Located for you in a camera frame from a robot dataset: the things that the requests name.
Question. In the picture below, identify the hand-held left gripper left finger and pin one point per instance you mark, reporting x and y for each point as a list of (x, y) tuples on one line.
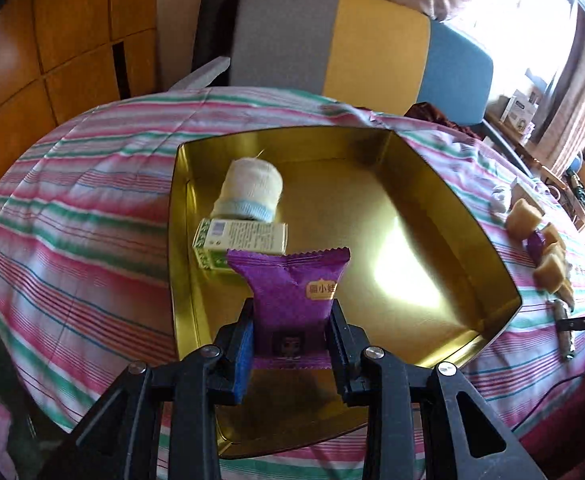
[(242, 360)]

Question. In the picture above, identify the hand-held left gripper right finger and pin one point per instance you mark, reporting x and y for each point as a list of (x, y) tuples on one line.
[(341, 370)]

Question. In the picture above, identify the silver foil packet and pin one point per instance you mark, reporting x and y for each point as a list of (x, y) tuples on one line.
[(564, 345)]

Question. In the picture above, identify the purple snack packet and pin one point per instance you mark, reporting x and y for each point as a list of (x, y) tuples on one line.
[(292, 280), (534, 245)]

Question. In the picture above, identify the white plastic bag wad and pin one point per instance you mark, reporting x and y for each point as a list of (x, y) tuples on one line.
[(499, 200)]

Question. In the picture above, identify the gold tin box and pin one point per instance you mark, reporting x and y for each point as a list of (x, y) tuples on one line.
[(347, 200)]

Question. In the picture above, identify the yellow sponge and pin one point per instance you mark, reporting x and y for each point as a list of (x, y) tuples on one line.
[(548, 267), (565, 294), (522, 217), (553, 235)]

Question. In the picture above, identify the magenta cloth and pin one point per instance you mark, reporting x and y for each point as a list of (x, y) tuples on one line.
[(577, 425)]

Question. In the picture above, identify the green white small carton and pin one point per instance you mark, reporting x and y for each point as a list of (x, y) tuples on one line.
[(242, 235)]

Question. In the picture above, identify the blue round fan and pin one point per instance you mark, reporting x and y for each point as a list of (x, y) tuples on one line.
[(574, 162)]

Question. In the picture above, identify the rolled white sock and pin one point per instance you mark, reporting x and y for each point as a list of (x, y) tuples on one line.
[(250, 185)]

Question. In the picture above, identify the wooden desk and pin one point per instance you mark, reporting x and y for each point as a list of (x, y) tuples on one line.
[(527, 152)]

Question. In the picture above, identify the white printed box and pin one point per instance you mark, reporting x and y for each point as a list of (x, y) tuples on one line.
[(519, 110)]

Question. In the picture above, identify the striped bed sheet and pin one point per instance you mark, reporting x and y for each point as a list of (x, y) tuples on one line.
[(97, 185)]

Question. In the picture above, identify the dark red cloth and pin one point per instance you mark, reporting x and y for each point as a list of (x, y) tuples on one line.
[(437, 115)]

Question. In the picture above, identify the grey yellow blue chair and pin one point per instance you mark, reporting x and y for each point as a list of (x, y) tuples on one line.
[(372, 50)]

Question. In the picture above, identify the black rolled mat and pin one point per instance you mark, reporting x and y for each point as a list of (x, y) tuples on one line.
[(217, 20)]

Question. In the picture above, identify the wooden wardrobe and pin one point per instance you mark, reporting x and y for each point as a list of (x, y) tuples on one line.
[(72, 10)]

